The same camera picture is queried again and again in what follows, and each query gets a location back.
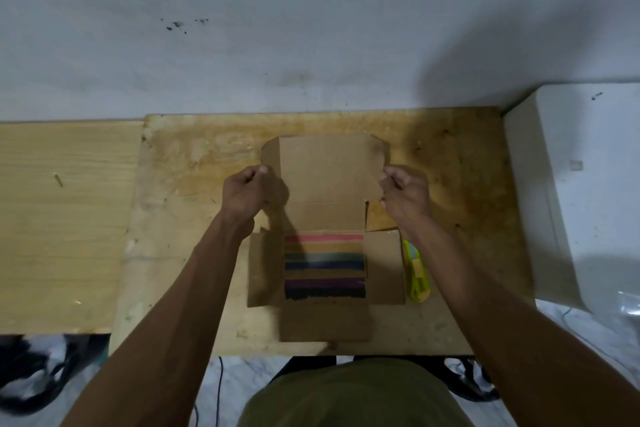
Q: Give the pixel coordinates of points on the person's right hand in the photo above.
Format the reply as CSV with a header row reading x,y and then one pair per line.
x,y
407,199

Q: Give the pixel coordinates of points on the person's left hand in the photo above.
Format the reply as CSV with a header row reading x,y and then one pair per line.
x,y
242,199

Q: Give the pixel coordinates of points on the person's left fingers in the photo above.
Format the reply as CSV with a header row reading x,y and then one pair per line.
x,y
258,172

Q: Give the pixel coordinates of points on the person's right fingers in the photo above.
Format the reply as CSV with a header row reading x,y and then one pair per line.
x,y
392,174

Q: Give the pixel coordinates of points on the brown cardboard box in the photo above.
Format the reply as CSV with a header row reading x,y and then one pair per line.
x,y
325,176

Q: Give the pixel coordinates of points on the person's right forearm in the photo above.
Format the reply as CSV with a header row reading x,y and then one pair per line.
x,y
505,331

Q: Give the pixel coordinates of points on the person's left forearm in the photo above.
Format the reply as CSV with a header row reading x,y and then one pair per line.
x,y
170,331

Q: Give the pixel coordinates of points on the yellow-green utility knife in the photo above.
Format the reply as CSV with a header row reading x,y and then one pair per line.
x,y
417,276

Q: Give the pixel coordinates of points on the row of coloured cloth strips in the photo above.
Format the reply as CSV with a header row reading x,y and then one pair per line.
x,y
325,266

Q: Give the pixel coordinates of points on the white cabinet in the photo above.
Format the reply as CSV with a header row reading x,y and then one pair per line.
x,y
580,191

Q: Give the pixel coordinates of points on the small nail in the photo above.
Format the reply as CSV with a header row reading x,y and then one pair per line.
x,y
58,180

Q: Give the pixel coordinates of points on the light wooden table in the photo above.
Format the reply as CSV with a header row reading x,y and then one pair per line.
x,y
60,231

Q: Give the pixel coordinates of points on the olive green shirt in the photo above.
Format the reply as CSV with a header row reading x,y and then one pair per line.
x,y
355,396

